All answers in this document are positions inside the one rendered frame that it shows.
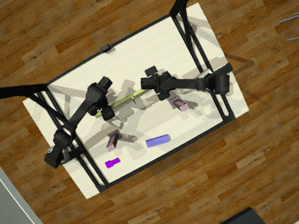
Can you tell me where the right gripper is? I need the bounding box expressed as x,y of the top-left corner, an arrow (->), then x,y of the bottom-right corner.
96,96 -> 115,121

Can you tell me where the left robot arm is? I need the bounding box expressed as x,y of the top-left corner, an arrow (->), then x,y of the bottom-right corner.
141,71 -> 230,95

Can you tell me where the purple flat block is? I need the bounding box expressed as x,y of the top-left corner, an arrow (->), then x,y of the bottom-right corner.
105,158 -> 120,168

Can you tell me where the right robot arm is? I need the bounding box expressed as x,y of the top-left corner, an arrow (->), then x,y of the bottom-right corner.
44,76 -> 113,168

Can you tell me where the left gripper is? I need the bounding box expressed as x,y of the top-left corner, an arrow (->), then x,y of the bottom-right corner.
145,66 -> 170,101

